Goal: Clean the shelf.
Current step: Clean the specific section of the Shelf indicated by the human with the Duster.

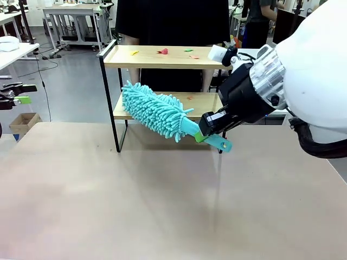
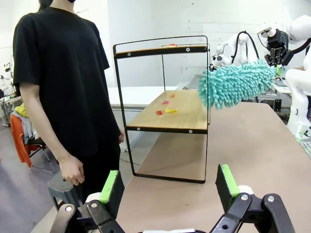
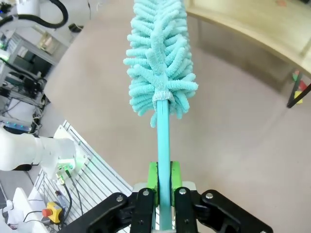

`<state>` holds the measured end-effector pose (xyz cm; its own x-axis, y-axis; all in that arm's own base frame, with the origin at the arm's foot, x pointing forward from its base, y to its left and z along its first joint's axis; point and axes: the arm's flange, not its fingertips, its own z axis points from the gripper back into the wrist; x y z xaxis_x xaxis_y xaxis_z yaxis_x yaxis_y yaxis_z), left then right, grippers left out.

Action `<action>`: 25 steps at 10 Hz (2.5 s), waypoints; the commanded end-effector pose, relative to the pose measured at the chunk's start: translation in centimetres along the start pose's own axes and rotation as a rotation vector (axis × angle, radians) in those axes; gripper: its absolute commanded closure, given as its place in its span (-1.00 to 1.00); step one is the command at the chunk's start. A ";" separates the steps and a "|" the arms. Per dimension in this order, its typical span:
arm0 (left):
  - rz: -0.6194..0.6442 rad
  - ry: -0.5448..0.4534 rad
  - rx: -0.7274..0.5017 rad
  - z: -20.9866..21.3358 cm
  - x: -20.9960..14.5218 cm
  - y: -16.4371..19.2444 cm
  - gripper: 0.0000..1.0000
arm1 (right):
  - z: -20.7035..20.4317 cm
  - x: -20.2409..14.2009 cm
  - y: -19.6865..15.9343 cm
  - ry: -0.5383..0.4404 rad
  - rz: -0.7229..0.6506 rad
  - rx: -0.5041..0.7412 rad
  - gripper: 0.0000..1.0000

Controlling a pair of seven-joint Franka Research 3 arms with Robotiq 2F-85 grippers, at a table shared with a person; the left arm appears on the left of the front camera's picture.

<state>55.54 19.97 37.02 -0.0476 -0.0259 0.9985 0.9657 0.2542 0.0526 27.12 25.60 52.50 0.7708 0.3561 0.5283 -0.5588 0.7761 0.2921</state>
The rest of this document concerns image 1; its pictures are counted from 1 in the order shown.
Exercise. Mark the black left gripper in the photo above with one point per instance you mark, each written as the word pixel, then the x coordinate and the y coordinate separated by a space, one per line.
pixel 5 101

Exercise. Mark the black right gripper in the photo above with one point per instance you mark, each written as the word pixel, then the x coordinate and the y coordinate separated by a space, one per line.
pixel 244 94

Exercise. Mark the teal microfiber duster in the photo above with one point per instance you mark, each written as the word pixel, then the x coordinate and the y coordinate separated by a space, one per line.
pixel 154 108

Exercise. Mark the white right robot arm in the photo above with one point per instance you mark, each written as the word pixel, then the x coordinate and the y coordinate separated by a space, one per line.
pixel 311 67

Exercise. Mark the person's right forearm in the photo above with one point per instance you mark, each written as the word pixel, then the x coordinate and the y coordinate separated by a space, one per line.
pixel 132 78

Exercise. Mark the person's left forearm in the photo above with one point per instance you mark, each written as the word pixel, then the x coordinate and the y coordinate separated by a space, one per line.
pixel 207 80

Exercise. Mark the cardboard box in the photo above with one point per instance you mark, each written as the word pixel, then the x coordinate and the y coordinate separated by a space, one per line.
pixel 24 122

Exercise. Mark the white side table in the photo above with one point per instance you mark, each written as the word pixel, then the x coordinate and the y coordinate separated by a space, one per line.
pixel 16 52

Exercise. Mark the white cloth bundle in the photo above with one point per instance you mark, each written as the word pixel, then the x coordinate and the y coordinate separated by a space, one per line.
pixel 6 43

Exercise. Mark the black stand pole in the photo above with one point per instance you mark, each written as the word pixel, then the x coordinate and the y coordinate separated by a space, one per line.
pixel 27 24

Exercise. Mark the green paper scrap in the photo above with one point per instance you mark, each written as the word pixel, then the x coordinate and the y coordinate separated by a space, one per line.
pixel 188 50

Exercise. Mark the crumpled red paper scrap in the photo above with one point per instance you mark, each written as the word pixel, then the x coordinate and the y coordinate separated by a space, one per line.
pixel 163 51

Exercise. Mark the grey metal workbench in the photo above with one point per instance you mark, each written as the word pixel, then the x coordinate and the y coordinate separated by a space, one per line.
pixel 70 11

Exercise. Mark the person in dark clothes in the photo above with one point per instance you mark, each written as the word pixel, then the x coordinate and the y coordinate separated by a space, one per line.
pixel 254 27

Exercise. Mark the long yellow paper scrap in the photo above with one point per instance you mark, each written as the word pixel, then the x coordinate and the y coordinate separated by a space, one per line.
pixel 134 52

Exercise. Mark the person torso black t-shirt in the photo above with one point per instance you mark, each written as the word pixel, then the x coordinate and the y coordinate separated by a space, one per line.
pixel 173 21

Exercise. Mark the black computer monitor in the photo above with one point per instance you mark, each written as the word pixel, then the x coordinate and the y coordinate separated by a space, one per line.
pixel 284 24

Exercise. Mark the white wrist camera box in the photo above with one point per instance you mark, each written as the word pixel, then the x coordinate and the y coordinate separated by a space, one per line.
pixel 216 52

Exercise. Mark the wooden shelf black metal frame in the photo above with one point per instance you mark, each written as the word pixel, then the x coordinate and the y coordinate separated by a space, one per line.
pixel 168 61

